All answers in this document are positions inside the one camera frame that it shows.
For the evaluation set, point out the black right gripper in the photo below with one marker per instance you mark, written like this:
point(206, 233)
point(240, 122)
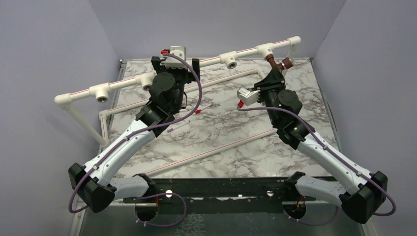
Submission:
point(274, 80)

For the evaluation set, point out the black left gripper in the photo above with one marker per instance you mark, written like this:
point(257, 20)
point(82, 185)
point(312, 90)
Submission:
point(156, 62)

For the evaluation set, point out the brown water faucet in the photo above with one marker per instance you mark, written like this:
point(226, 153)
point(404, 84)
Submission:
point(282, 65)

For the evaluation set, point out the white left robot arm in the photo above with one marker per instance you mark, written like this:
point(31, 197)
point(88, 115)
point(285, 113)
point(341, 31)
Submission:
point(94, 182)

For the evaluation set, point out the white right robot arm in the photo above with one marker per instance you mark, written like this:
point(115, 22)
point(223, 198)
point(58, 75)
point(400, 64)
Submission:
point(359, 192)

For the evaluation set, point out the red capped white pen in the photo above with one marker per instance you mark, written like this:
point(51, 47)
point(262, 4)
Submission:
point(202, 109)

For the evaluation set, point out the purple capped white pen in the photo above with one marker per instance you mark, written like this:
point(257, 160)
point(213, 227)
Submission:
point(178, 126)

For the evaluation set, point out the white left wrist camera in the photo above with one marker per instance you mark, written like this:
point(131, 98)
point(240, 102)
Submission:
point(174, 63)

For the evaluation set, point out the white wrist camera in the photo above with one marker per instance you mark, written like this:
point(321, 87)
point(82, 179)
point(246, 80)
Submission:
point(174, 63)
point(247, 97)

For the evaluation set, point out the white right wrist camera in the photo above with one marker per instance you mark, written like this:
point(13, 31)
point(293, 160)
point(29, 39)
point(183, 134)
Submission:
point(247, 97)

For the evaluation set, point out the black front mounting rail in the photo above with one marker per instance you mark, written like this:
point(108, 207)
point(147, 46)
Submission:
point(221, 196)

